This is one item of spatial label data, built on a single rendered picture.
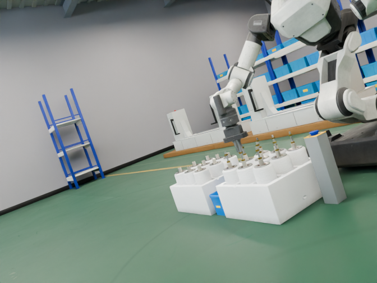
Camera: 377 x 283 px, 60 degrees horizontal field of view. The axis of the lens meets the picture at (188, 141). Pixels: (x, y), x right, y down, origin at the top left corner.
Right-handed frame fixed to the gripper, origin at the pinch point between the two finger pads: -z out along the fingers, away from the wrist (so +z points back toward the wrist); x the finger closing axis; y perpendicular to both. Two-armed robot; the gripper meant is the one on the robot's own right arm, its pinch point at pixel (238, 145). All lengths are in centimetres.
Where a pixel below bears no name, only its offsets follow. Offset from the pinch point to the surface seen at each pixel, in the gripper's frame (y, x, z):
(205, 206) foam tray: 13.2, -34.7, -30.7
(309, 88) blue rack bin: 553, -6, -2
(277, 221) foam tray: -16.6, 11.4, -34.3
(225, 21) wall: 869, -202, 267
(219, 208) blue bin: 9.2, -25.1, -32.0
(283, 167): -1.1, 17.9, -15.2
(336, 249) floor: -44, 35, -36
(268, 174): -10.5, 12.6, -14.7
